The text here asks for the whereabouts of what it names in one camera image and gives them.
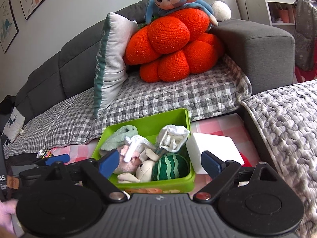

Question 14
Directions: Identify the light green towel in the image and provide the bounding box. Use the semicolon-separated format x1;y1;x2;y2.
99;125;138;156

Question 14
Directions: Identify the white cloth toy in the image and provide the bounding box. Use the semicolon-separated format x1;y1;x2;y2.
156;125;191;153

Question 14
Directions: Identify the hand in pink glove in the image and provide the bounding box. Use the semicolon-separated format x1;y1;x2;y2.
0;199;18;234

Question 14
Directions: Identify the white foam block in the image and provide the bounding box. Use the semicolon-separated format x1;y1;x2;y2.
185;132;244;175

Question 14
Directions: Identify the pink fluffy plush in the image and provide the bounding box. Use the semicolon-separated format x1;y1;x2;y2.
112;144;143;175

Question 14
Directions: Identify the cream bunny plush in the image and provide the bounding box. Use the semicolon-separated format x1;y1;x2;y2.
117;160;156;183

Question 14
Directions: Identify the pink checked tablecloth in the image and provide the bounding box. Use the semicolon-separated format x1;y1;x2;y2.
48;112;260;194

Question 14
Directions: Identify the grey checked sofa quilt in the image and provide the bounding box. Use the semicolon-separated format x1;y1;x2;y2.
4;55;252;157

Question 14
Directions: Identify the green striped watermelon plush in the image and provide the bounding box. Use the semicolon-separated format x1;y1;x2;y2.
152;153;190;181

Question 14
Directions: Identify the white deer cushion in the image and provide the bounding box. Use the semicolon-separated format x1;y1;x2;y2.
3;107;25;143

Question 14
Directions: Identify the grey patterned blanket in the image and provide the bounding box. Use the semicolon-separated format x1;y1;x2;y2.
241;80;316;237

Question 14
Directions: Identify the white and green pillow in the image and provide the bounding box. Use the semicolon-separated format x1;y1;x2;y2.
94;12;138;117

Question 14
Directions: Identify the orange pumpkin cushion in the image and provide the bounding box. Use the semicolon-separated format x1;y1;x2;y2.
124;9;225;83

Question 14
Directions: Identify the framed blue picture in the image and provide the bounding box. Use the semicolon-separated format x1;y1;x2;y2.
0;0;19;53

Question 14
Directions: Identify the white round plush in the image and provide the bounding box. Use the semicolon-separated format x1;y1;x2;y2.
211;1;232;22

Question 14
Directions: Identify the white shelf unit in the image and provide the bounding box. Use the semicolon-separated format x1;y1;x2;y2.
241;0;296;30

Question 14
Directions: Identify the grey hanging bag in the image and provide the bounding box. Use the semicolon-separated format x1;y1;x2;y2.
294;0;316;71

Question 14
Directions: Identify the blue monkey plush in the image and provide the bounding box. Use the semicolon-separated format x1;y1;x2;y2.
145;0;218;26

